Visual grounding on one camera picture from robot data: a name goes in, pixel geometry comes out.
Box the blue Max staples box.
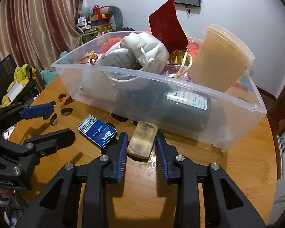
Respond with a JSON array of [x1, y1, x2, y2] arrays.
[[78, 115, 117, 149]]

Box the dark cylindrical bottle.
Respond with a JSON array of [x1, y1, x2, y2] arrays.
[[127, 84, 211, 132]]

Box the clear plastic storage bin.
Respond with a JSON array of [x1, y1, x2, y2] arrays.
[[52, 31, 267, 152]]

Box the white drawstring cloth pouch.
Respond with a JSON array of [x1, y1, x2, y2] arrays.
[[95, 32, 169, 74]]

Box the beige jar with lid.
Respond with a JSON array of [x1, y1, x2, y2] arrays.
[[188, 24, 255, 93]]

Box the red gold gift pouch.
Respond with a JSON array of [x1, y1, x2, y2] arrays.
[[149, 0, 193, 79]]

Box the person left hand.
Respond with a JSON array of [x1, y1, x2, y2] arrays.
[[0, 188, 14, 199]]

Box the yellow green garment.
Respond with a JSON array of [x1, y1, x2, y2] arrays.
[[1, 64, 36, 107]]

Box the teal rocking horse toy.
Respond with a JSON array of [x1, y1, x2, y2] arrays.
[[39, 50, 68, 87]]

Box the pink striped curtain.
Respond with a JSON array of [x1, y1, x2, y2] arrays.
[[0, 0, 83, 90]]

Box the wooden shelf unit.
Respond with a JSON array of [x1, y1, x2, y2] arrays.
[[268, 86, 285, 180]]

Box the green storage box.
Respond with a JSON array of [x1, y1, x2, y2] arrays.
[[81, 26, 113, 43]]

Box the orange down jacket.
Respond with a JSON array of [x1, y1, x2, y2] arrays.
[[99, 37, 202, 58]]

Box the grey plush elephant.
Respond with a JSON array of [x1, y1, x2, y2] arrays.
[[100, 5, 124, 31]]

